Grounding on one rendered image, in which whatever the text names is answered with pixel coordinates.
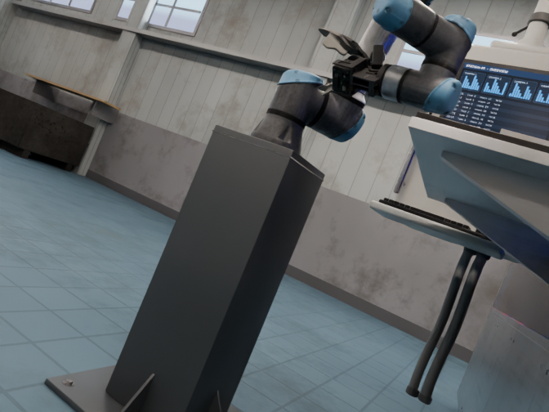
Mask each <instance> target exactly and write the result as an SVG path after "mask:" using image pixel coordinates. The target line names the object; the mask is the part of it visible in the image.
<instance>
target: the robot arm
mask: <svg viewBox="0 0 549 412"><path fill-rule="evenodd" d="M432 1H435V0H377V1H376V2H375V4H374V7H373V13H372V15H373V18H372V20H371V22H370V24H369V26H368V28H367V29H366V31H365V33H364V36H363V37H362V38H361V40H360V42H359V44H358V43H357V42H356V41H355V40H353V39H351V38H348V37H347V36H346V35H344V34H340V33H338V32H335V31H333V30H330V29H324V28H320V29H319V32H320V33H321V34H322V35H323V36H324V37H326V38H325V39H324V40H323V45H324V46H325V47H326V48H327V49H334V50H336V51H337V52H338V53H339V54H341V55H342V56H346V54H347V53H348V54H350V55H351V56H349V57H348V58H347V59H345V60H335V61H334V62H333V64H334V66H333V82H332V83H326V84H324V81H323V80H322V79H321V77H319V76H317V75H315V74H312V73H309V72H306V71H303V70H298V69H290V70H287V71H285V72H284V73H283V75H282V77H281V79H280V80H279V83H278V84H277V85H278V86H277V88H276V90H275V92H274V95H273V98H272V100H271V102H270V105H269V108H268V110H267V112H266V115H265V117H264V118H263V120H262V121H260V122H259V124H258V125H257V126H256V128H255V129H254V130H253V131H252V132H251V135H250V136H253V137H257V138H260V139H262V140H265V141H269V142H272V143H275V144H277V145H280V146H284V147H287V148H289V149H292V150H294V151H296V152H297V153H298V154H299V155H301V143H302V133H303V131H304V129H305V127H306V126H307V127H308V128H311V129H313V130H315V131H316V132H319V133H321V134H323V135H325V136H326V137H327V138H329V139H333V140H334V141H338V142H345V141H348V140H350V139H351V138H352V137H354V136H355V135H356V134H357V133H358V132H359V130H360V129H361V128H362V126H363V124H364V121H365V120H364V119H365V118H366V114H365V112H364V110H363V108H364V106H365V104H366V103H365V99H364V95H365V93H366V92H368V95H369V96H371V97H375V96H380V97H383V98H384V99H387V100H390V101H394V102H395V103H400V104H403V105H408V106H411V107H413V108H417V109H420V110H424V111H425V112H427V113H429V112H431V113H434V114H441V115H447V114H450V113H451V112H452V111H453V109H454V108H455V106H456V105H457V103H458V100H459V97H460V95H461V92H462V84H461V82H460V81H458V80H456V76H457V74H458V71H459V70H460V68H461V66H462V63H463V61H464V59H465V57H466V54H467V53H468V52H469V51H470V49H471V45H472V43H473V41H474V38H475V35H476V31H477V28H476V25H475V23H474V22H473V21H472V20H470V19H469V18H465V17H463V16H460V15H454V14H452V15H448V16H446V17H445V18H443V17H442V16H440V15H439V14H437V13H436V12H434V11H433V10H431V9H430V8H429V6H430V5H431V2H432ZM397 37H398V38H400V39H401V40H403V41H404V42H406V43H407V44H408V45H410V46H411V47H413V48H415V49H416V50H418V51H419V52H421V53H422V54H423V55H425V58H424V60H423V62H422V64H421V68H420V69H419V70H416V69H411V68H408V67H404V66H401V65H389V64H383V61H384V60H385V59H386V56H387V55H388V53H389V51H390V49H391V48H392V46H393V44H394V43H395V40H396V39H397Z"/></svg>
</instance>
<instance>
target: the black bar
mask: <svg viewBox="0 0 549 412"><path fill-rule="evenodd" d="M416 117H418V118H420V119H425V120H429V121H432V122H435V123H441V124H443V125H447V126H450V127H453V128H458V129H462V130H465V131H468V132H473V133H476V134H480V135H483V136H486V137H492V138H494V139H498V140H500V141H506V142H509V143H512V144H516V145H518V146H524V147H527V148H530V149H534V150H539V151H541V152H545V153H548V154H549V146H544V145H541V144H538V143H534V142H531V141H526V140H522V139H520V138H516V137H511V136H508V135H504V134H501V133H498V132H492V131H489V130H486V129H483V128H478V127H474V126H471V125H467V124H464V123H459V122H456V121H453V120H449V119H444V118H441V117H437V116H434V115H431V114H425V113H422V112H419V111H418V112H417V115H416Z"/></svg>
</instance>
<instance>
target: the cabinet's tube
mask: <svg viewBox="0 0 549 412"><path fill-rule="evenodd" d="M525 30H526V33H525V35H524V38H522V39H521V40H519V41H518V43H523V44H529V45H536V46H543V47H545V45H544V44H543V39H544V38H545V35H546V33H547V31H548V30H549V0H539V1H538V5H537V6H536V9H535V11H534V13H533V14H532V15H531V16H530V17H529V21H528V23H527V26H526V27H524V28H523V29H520V30H518V31H514V32H513V33H512V34H511V35H512V36H513V37H515V36H517V34H519V33H521V32H523V31H525Z"/></svg>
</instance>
